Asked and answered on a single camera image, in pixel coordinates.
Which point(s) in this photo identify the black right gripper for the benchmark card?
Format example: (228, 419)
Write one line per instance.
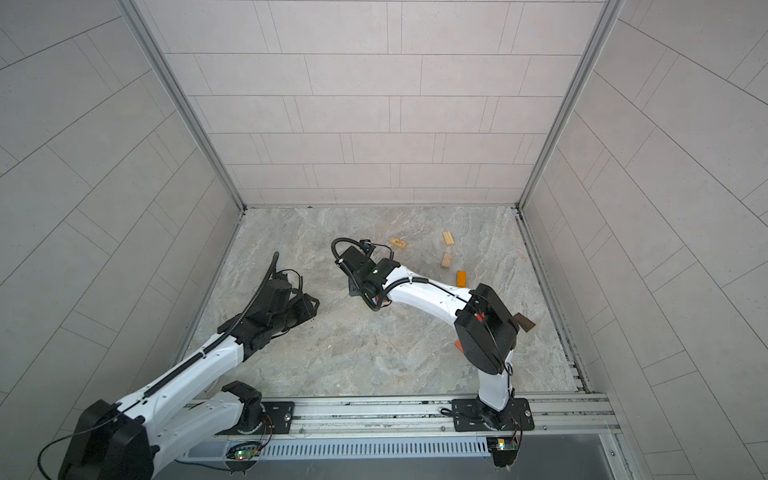
(353, 286)

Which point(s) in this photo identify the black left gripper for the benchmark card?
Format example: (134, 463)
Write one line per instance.
(307, 307)

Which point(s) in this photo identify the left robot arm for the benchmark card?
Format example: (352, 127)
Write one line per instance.
(140, 434)

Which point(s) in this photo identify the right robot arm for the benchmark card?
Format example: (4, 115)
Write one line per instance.
(485, 328)

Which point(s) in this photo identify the printed label wood block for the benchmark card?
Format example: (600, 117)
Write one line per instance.
(398, 243)

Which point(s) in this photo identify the plain beige wood block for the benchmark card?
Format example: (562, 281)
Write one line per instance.
(446, 261)

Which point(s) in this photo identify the dark brown wood block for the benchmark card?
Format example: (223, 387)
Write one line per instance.
(523, 322)

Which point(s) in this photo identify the left controller board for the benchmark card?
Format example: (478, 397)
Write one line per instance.
(244, 452)

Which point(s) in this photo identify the controller board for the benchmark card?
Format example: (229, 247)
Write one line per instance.
(244, 452)
(503, 450)

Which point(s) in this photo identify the right controller board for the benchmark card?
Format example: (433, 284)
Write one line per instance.
(503, 450)

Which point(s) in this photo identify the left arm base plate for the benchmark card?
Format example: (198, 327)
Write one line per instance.
(273, 418)

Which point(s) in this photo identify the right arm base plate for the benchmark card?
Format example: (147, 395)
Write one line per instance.
(472, 415)

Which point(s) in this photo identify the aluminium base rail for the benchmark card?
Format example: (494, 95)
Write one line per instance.
(369, 417)

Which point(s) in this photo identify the aluminium left corner post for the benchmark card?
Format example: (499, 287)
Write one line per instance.
(162, 68)

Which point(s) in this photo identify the aluminium corner post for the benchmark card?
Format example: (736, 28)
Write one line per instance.
(599, 36)
(162, 68)

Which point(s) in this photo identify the aluminium right corner post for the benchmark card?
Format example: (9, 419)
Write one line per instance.
(599, 36)

